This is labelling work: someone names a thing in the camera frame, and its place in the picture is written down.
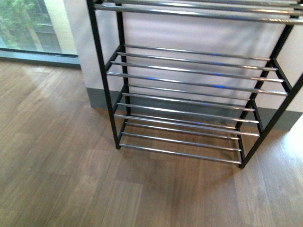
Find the black metal shoe rack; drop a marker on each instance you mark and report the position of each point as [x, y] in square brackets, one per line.
[200, 79]

